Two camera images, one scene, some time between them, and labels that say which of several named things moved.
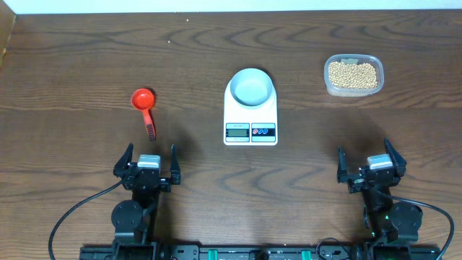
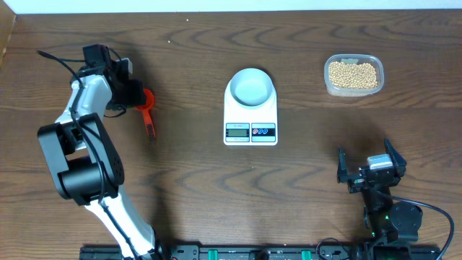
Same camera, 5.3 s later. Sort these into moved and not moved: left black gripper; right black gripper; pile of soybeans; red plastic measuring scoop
Moved: left black gripper
Not moved: pile of soybeans; red plastic measuring scoop; right black gripper
